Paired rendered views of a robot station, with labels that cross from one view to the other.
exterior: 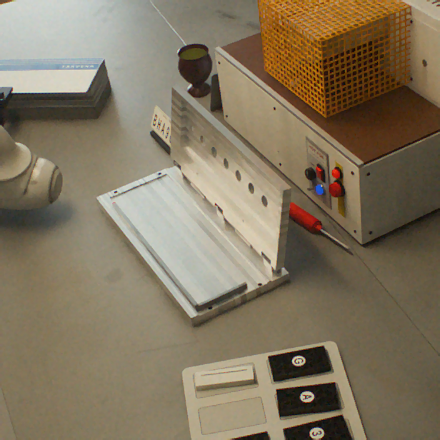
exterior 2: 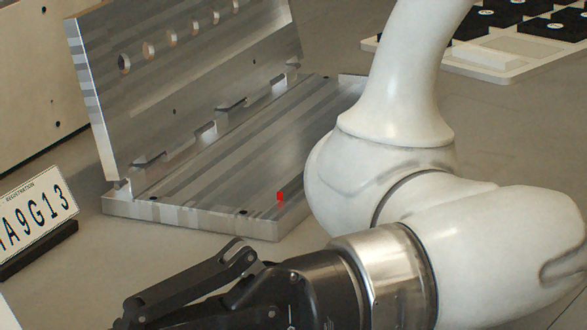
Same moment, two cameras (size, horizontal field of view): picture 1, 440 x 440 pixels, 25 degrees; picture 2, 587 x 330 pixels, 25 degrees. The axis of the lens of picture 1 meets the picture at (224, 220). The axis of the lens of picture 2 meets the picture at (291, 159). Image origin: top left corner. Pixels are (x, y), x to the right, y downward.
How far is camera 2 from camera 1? 279 cm
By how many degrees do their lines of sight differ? 103
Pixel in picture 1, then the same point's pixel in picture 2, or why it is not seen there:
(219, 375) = (488, 55)
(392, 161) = not seen: outside the picture
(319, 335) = (354, 55)
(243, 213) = (250, 48)
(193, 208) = (219, 150)
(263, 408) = (489, 40)
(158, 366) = (517, 97)
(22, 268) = not seen: hidden behind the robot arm
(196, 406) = (538, 59)
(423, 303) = not seen: hidden behind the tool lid
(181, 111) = (109, 39)
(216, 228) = (248, 125)
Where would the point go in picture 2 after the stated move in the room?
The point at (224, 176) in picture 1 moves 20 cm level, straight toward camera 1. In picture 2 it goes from (198, 52) to (328, 16)
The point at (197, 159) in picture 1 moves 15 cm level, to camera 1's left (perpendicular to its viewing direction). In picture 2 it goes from (152, 101) to (237, 134)
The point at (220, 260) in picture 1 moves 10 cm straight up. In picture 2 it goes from (310, 105) to (307, 25)
